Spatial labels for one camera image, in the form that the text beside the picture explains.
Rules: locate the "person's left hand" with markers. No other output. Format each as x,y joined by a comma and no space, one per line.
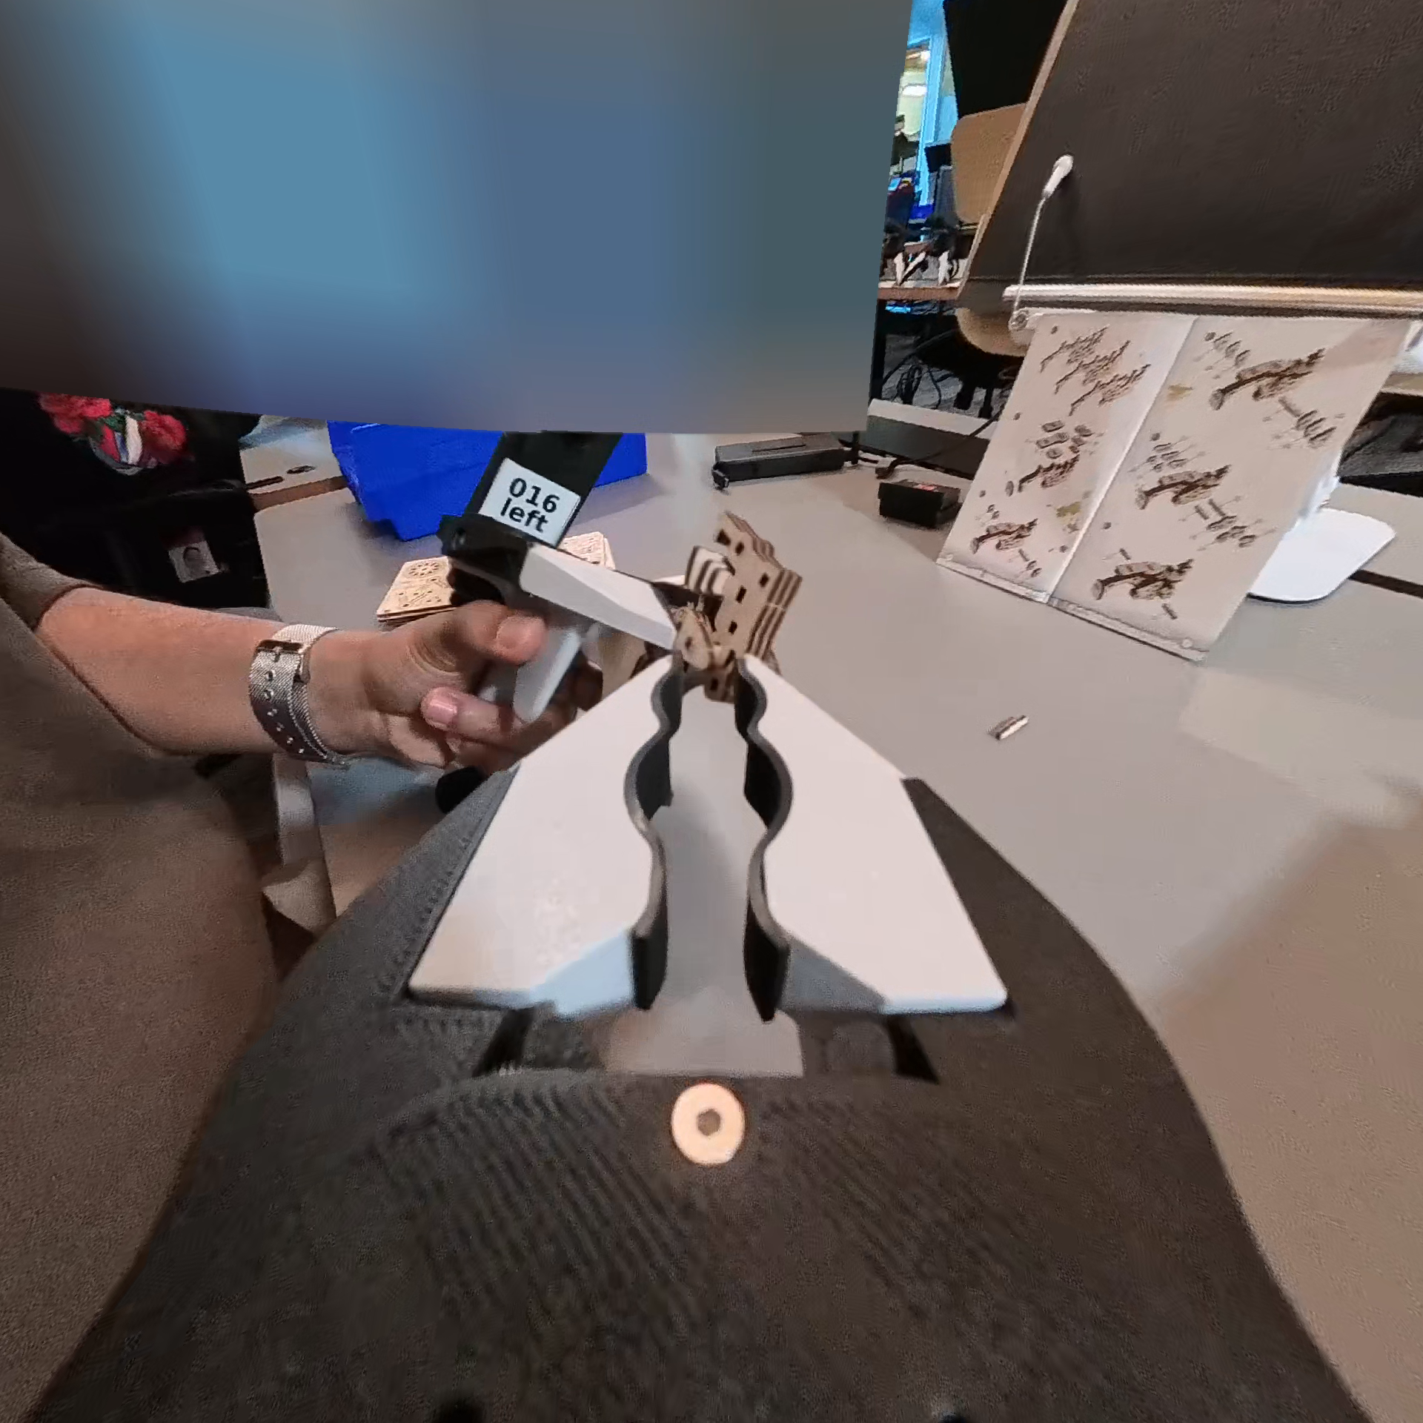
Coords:
388,690

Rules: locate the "flat black device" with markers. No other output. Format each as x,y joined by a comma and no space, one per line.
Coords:
778,457

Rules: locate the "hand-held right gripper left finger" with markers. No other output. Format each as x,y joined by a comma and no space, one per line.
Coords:
534,890

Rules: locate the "tan chair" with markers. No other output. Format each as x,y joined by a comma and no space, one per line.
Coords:
984,157

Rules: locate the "person's olive brown shirt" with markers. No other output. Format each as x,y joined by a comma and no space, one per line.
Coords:
110,946

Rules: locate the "small flat wooden piece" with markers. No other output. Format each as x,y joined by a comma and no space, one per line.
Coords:
1008,728

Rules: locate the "monitor on white stand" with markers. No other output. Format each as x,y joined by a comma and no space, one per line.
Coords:
1223,135

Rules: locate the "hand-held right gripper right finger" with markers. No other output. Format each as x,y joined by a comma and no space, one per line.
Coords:
878,890

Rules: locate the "silver mesh wristwatch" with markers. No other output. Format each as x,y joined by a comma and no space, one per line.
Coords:
283,696

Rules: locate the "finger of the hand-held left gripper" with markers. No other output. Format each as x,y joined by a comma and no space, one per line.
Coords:
590,596

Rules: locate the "person's left forearm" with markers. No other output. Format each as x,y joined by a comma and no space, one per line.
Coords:
156,668

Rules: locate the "model assembly instruction sheet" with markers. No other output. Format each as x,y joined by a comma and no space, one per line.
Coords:
1167,479

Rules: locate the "blue plastic bin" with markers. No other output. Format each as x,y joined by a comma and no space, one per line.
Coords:
400,479

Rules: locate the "small black box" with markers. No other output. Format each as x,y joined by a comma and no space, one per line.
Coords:
917,502

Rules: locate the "laser-cut wooden model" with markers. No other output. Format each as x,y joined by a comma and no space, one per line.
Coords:
744,591

